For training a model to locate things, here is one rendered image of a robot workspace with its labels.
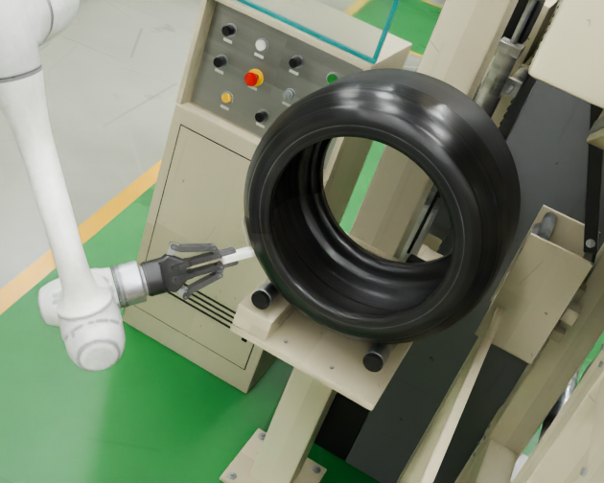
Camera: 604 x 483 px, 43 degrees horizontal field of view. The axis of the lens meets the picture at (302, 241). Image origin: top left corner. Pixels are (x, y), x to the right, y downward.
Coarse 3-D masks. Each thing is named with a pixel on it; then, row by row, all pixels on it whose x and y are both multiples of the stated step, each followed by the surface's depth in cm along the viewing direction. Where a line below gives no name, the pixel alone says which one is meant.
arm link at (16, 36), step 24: (0, 0) 127; (24, 0) 131; (48, 0) 137; (0, 24) 128; (24, 24) 131; (48, 24) 138; (0, 48) 129; (24, 48) 131; (0, 72) 131; (24, 72) 133
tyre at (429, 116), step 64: (320, 128) 148; (384, 128) 143; (448, 128) 142; (256, 192) 160; (320, 192) 185; (448, 192) 142; (512, 192) 153; (256, 256) 170; (320, 256) 187; (448, 256) 177; (320, 320) 165; (384, 320) 158; (448, 320) 155
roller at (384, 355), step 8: (376, 344) 167; (384, 344) 167; (392, 344) 169; (368, 352) 165; (376, 352) 164; (384, 352) 166; (368, 360) 164; (376, 360) 163; (384, 360) 165; (368, 368) 165; (376, 368) 164
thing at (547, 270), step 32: (544, 224) 179; (576, 224) 185; (544, 256) 171; (576, 256) 169; (512, 288) 177; (544, 288) 174; (576, 288) 171; (512, 320) 180; (544, 320) 177; (512, 352) 183
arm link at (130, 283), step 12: (120, 264) 160; (132, 264) 159; (120, 276) 157; (132, 276) 157; (144, 276) 159; (120, 288) 156; (132, 288) 157; (144, 288) 158; (120, 300) 157; (132, 300) 158; (144, 300) 160
